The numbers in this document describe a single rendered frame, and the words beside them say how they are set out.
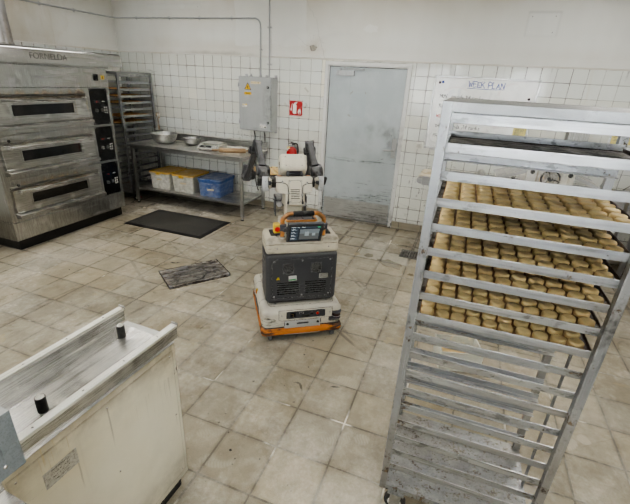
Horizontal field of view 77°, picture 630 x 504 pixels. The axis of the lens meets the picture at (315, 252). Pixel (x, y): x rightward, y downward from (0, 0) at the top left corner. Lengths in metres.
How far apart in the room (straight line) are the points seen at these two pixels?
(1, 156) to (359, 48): 4.08
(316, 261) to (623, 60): 3.91
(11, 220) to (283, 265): 3.21
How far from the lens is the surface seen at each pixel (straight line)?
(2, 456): 1.18
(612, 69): 5.48
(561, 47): 5.40
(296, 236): 2.79
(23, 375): 1.76
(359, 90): 5.54
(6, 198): 5.14
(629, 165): 1.44
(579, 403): 1.75
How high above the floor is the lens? 1.86
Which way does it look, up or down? 23 degrees down
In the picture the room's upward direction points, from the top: 3 degrees clockwise
